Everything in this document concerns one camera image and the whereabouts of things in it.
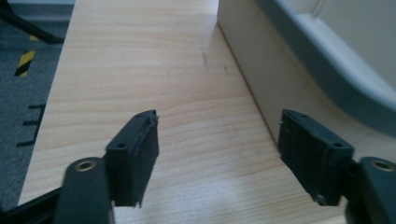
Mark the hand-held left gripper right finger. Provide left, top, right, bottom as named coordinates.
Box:
left=276, top=108, right=356, bottom=207

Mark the black stand leg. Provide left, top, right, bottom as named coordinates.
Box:
left=0, top=5, right=65, bottom=45

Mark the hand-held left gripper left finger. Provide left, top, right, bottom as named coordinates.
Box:
left=105, top=109, right=161, bottom=208

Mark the grey plastic basin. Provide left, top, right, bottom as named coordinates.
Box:
left=253, top=0, right=396, bottom=138

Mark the yellow black floor tape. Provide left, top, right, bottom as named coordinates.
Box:
left=13, top=49, right=37, bottom=78

